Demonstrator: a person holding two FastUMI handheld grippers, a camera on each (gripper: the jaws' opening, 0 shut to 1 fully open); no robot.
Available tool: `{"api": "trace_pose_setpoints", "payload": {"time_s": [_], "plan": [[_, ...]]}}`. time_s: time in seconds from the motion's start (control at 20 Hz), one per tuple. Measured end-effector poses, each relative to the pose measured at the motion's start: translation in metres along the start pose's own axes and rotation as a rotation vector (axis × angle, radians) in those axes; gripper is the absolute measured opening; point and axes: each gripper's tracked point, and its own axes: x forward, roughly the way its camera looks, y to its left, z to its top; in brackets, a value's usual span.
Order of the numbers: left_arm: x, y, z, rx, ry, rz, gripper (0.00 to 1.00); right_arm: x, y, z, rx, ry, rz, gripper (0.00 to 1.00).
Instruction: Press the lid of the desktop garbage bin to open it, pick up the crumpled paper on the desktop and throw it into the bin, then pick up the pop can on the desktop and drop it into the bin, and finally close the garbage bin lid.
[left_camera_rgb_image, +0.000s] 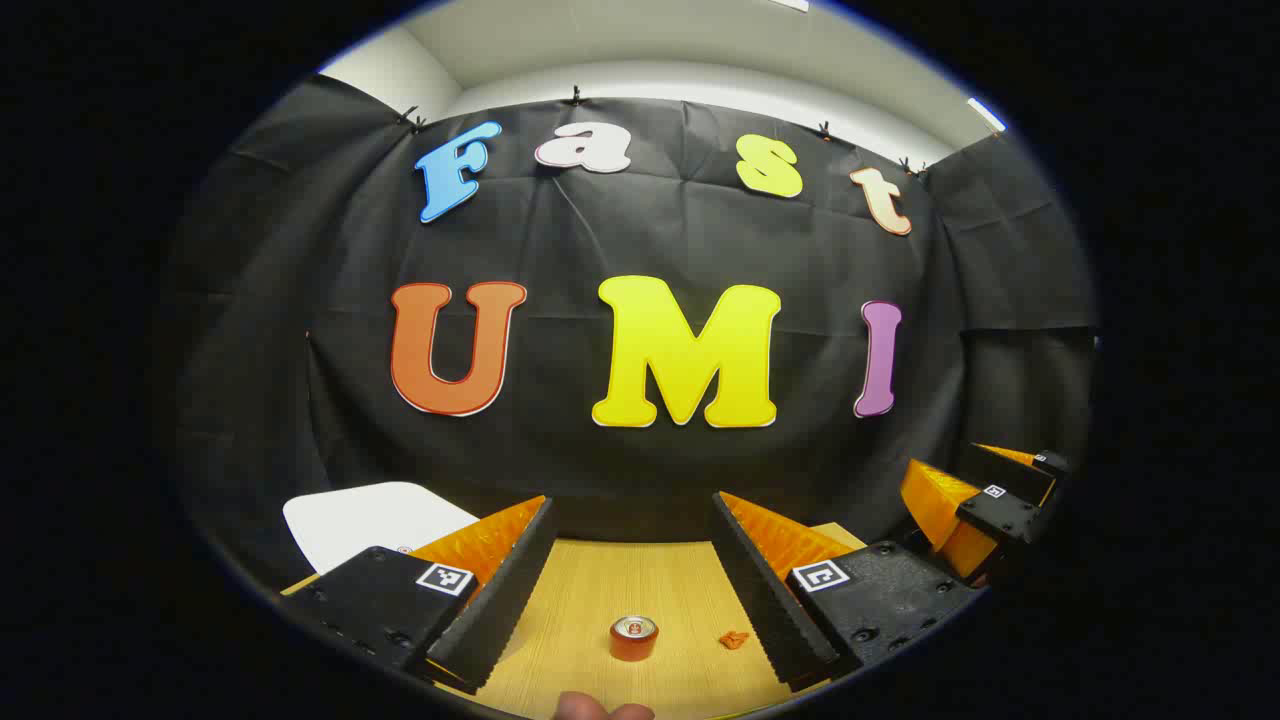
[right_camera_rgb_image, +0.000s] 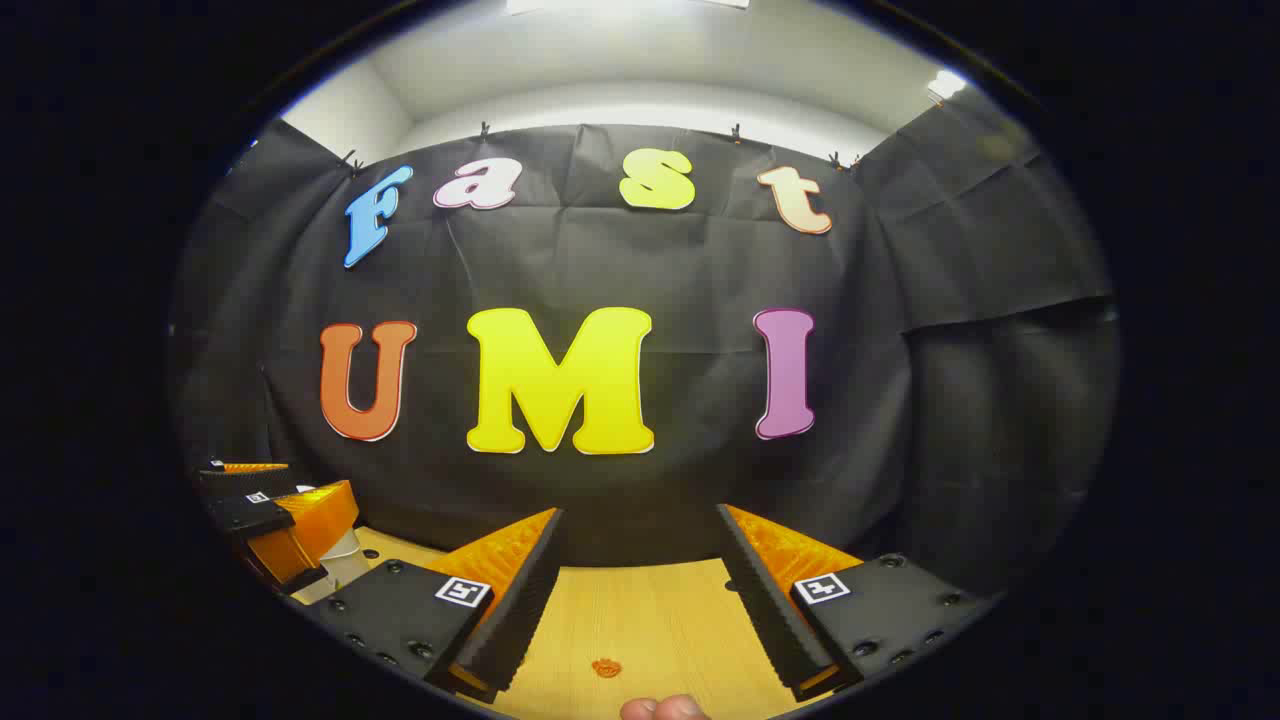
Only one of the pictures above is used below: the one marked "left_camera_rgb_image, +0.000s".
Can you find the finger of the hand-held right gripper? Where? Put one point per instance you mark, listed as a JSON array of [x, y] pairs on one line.
[[1050, 462], [1000, 515]]

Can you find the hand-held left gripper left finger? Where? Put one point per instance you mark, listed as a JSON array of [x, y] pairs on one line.
[[510, 590]]

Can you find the orange pop can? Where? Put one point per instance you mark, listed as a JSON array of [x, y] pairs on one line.
[[634, 645]]

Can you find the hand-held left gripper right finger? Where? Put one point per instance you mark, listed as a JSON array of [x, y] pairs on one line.
[[765, 600]]

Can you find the black backdrop cloth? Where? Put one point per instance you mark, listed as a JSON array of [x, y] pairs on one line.
[[600, 230]]

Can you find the orange paper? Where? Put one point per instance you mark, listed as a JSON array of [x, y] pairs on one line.
[[734, 640]]

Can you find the white desktop garbage bin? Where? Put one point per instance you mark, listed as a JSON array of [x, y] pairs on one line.
[[370, 520]]

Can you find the wooden desktop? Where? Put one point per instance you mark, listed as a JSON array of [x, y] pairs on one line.
[[620, 580]]

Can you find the ceiling light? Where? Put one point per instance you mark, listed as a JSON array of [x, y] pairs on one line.
[[986, 114], [790, 4]]

